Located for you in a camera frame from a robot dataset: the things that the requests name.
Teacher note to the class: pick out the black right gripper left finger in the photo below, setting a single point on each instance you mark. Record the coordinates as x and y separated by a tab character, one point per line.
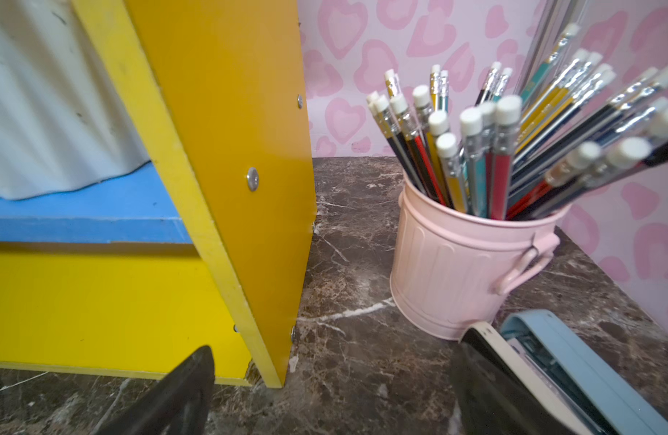
178	404

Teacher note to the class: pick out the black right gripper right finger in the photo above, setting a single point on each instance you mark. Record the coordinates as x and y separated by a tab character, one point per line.
499	392

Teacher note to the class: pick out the pink pencil bucket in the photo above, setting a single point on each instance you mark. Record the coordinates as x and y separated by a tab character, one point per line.
452	269

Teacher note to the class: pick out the bundle of pencils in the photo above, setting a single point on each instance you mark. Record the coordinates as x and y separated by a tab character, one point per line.
524	157

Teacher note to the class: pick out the lower shelf rightmost sunflower pot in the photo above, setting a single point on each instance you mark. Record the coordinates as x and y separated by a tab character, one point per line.
62	125

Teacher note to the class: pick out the light blue stapler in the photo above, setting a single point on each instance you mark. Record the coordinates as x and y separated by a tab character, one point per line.
544	358

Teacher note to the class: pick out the yellow shelf unit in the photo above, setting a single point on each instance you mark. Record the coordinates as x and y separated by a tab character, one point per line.
205	244

